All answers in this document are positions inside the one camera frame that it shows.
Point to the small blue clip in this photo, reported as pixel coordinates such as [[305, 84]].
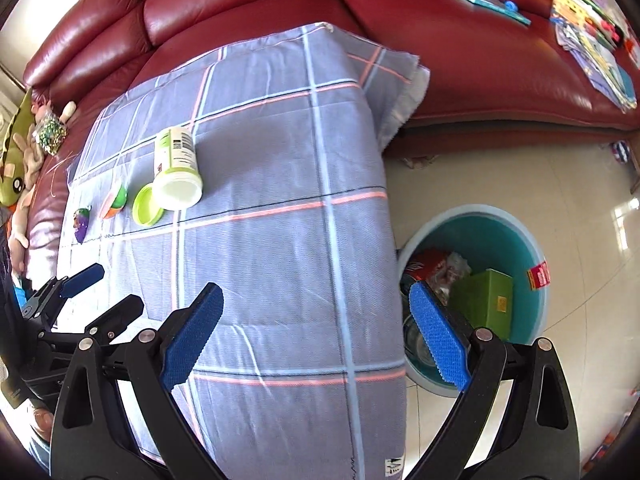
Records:
[[511, 5]]

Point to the teal round bin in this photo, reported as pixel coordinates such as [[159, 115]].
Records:
[[520, 310]]

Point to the light green lid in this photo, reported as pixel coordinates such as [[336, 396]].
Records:
[[145, 205]]

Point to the clear plastic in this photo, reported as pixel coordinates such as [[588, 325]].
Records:
[[452, 272]]

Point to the dark red leather sofa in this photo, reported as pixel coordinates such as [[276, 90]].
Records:
[[240, 0]]

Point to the teal book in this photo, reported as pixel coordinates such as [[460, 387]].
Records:
[[480, 0]]

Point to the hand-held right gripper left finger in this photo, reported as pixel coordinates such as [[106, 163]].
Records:
[[192, 335]]

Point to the small orange and green toy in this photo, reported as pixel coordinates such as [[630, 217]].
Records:
[[114, 201]]

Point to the pile of colourful books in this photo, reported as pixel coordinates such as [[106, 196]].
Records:
[[595, 55]]

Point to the green cardboard box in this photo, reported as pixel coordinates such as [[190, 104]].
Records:
[[485, 305]]

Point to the white jar with green label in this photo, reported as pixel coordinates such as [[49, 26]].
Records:
[[175, 160]]

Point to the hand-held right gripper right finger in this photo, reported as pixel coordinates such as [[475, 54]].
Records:
[[440, 335]]

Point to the green plush toy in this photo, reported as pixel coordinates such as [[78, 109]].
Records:
[[12, 160]]

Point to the beige plush toy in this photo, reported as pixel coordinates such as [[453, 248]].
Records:
[[25, 200]]

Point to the person's left hand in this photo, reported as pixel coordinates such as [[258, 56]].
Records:
[[42, 420]]

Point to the small purple toy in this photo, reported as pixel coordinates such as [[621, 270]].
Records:
[[81, 225]]

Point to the grey checked cloth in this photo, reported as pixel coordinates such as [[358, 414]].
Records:
[[280, 170]]

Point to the red drink can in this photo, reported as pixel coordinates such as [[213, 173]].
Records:
[[425, 265]]

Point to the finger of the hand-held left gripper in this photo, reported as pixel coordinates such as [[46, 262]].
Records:
[[117, 312], [82, 277]]

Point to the sequin pouch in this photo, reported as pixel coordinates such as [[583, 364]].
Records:
[[50, 135]]

